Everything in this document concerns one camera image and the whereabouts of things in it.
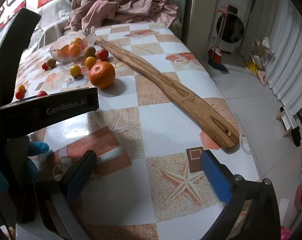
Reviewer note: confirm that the long wooden stick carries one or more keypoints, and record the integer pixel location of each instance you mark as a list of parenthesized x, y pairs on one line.
[(165, 83)]

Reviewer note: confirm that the white corrugated panel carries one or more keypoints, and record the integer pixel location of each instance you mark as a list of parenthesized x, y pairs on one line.
[(288, 62)]

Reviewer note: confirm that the white tape roll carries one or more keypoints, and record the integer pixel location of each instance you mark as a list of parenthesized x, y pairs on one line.
[(245, 148)]

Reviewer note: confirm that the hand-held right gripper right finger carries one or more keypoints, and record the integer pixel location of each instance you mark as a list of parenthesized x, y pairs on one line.
[(215, 177)]

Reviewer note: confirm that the red broom and dustpan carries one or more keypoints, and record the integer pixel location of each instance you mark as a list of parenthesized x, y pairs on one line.
[(217, 60)]

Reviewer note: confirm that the pile of plastic bags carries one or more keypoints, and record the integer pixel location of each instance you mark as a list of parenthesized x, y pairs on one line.
[(258, 55)]

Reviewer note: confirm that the person's left hand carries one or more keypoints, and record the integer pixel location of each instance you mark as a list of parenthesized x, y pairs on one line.
[(38, 148)]

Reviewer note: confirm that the yellow cherry tomato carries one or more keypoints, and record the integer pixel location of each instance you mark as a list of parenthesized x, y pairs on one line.
[(75, 70), (90, 61), (21, 88)]

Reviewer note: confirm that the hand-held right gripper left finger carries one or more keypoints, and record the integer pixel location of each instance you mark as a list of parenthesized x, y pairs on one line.
[(76, 182)]

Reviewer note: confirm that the grey cabinet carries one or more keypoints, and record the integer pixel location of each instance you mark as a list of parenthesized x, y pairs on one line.
[(202, 12)]

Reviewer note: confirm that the grey knit blanket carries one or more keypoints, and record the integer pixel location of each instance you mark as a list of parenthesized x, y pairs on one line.
[(53, 12)]

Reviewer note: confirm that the small white wooden frame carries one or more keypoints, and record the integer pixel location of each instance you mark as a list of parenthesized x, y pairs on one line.
[(288, 122)]

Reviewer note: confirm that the clear glass bowl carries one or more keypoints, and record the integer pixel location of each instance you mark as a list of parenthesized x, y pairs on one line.
[(56, 47)]

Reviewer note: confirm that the pink blanket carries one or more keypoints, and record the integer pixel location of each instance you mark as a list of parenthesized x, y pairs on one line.
[(116, 2)]

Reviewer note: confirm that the green cherry tomato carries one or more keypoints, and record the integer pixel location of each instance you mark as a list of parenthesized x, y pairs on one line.
[(51, 62), (89, 51)]

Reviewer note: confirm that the orange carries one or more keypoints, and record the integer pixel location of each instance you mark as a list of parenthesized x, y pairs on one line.
[(102, 75), (61, 52), (77, 40), (73, 50)]

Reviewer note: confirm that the red cherry tomato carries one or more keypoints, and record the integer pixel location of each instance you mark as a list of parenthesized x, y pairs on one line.
[(44, 66), (19, 94), (42, 93), (102, 54)]

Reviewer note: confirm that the black sock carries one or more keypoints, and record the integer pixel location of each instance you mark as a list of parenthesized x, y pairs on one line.
[(296, 136)]

